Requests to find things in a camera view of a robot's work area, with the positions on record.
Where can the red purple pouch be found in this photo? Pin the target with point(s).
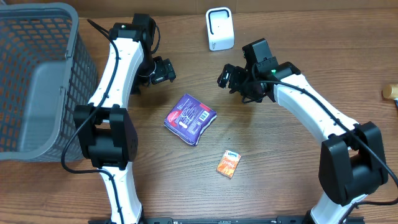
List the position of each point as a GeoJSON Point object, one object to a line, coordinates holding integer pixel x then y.
{"type": "Point", "coordinates": [189, 118]}

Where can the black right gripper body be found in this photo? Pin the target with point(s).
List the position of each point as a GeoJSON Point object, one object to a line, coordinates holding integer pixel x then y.
{"type": "Point", "coordinates": [242, 81]}

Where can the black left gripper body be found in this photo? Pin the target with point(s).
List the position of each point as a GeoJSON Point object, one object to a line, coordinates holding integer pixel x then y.
{"type": "Point", "coordinates": [162, 71]}

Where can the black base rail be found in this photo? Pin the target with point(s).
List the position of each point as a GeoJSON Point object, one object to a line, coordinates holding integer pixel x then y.
{"type": "Point", "coordinates": [277, 220]}

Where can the grey plastic basket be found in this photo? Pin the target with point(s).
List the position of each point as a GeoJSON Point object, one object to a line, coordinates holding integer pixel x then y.
{"type": "Point", "coordinates": [46, 71]}

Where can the white barcode scanner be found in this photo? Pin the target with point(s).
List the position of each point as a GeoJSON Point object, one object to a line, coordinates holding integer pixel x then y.
{"type": "Point", "coordinates": [219, 24]}

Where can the small orange juice carton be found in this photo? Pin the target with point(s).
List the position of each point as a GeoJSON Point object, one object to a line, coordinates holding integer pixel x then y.
{"type": "Point", "coordinates": [228, 163]}

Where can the white tube gold cap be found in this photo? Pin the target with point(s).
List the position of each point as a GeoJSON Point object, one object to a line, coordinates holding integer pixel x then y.
{"type": "Point", "coordinates": [390, 91]}

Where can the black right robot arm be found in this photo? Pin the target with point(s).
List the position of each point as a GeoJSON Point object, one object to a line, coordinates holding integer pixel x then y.
{"type": "Point", "coordinates": [352, 158]}

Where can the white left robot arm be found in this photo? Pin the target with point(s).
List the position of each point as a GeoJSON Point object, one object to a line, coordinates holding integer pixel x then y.
{"type": "Point", "coordinates": [104, 129]}

